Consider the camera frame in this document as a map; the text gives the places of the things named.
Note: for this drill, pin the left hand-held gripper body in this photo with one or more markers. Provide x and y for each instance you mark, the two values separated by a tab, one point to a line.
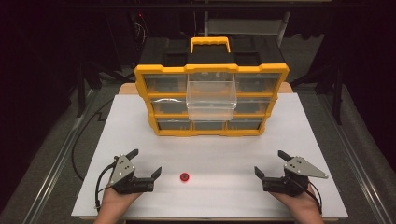
124	169

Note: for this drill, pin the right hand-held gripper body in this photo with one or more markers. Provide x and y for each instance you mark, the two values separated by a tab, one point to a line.
295	174

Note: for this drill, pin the clear plastic drawer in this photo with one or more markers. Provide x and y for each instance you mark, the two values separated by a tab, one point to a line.
211	99

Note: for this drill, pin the person's right hand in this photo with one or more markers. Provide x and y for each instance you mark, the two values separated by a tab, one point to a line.
302	203

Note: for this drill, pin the person's left hand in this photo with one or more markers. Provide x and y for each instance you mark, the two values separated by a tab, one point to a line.
115	200

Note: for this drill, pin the white board sheet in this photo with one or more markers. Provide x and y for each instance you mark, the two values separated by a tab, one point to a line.
211	155

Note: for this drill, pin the set of closed clear drawers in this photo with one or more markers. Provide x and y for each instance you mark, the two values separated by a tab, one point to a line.
166	83

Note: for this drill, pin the yellow black drawer organizer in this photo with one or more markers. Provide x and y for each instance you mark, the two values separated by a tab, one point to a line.
165	69

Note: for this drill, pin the grey metal stand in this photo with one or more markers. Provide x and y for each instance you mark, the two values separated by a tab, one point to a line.
246	26

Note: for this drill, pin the metal floor rail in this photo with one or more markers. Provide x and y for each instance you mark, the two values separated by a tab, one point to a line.
59	158
351	168

